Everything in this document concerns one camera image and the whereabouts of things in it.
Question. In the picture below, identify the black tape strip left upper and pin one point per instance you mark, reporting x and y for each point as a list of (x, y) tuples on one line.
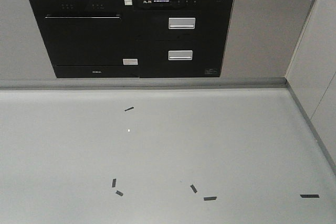
[(114, 182)]

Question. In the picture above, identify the black disinfection cabinet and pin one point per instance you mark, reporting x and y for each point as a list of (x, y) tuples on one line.
[(154, 39)]

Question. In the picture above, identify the upper silver drawer handle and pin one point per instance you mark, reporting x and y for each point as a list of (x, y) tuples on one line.
[(181, 22)]

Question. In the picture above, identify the black built-in dishwasher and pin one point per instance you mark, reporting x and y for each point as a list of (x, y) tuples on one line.
[(87, 38)]

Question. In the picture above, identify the lower silver drawer handle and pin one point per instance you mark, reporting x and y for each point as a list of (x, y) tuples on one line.
[(180, 55)]

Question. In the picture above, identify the white sticker on dishwasher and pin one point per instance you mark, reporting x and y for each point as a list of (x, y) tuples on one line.
[(130, 61)]

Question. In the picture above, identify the silver drawer handle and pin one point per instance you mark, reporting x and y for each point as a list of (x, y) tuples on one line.
[(180, 55), (181, 22)]

